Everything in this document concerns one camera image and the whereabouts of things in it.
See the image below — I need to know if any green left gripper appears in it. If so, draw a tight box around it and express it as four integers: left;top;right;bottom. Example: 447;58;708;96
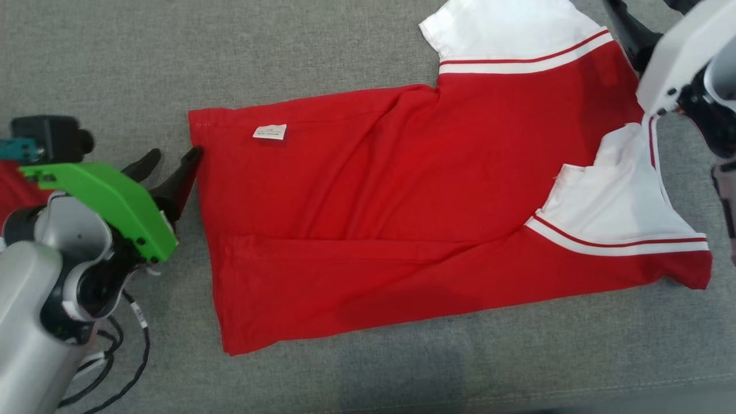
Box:
20;146;204;264

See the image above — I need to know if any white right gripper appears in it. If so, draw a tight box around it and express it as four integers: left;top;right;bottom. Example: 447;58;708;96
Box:
603;0;736;116

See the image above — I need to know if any red white basketball jersey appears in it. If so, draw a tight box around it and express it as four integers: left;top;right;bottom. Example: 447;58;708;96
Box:
189;0;714;356

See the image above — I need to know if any teal left cable connector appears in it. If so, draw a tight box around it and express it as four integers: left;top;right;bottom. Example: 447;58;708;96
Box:
0;138;44;163

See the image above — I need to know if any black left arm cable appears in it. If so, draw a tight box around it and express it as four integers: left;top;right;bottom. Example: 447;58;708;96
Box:
57;290;151;414

